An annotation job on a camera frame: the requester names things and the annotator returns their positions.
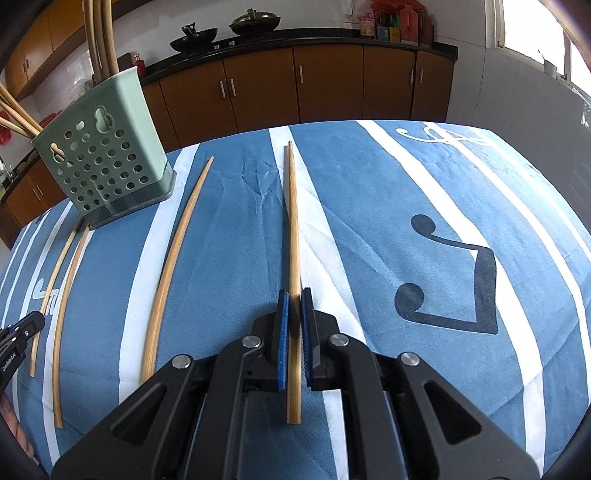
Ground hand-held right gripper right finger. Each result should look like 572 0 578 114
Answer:
300 286 540 480

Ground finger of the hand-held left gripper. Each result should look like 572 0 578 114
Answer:
9 311 45 344

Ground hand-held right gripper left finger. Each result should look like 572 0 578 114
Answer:
52 290 291 480

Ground dark bamboo chopstick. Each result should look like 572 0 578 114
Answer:
140 156 215 384
283 140 302 425

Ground green perforated chopstick holder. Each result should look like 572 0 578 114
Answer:
31 66 177 230

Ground person's left hand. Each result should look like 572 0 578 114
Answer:
0 397 35 467

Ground blue striped tablecloth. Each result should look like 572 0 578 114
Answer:
0 119 591 480

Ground wooden base cabinets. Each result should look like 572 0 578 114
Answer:
0 44 455 241

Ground gas stove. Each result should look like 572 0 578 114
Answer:
171 38 287 57

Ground black kitchen countertop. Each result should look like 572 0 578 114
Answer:
139 28 459 86

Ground black wok with lid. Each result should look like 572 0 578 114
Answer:
228 8 281 37

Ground wooden upper wall cabinets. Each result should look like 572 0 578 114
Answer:
4 0 130 97

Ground window with white frame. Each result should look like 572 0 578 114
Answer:
496 0 591 97

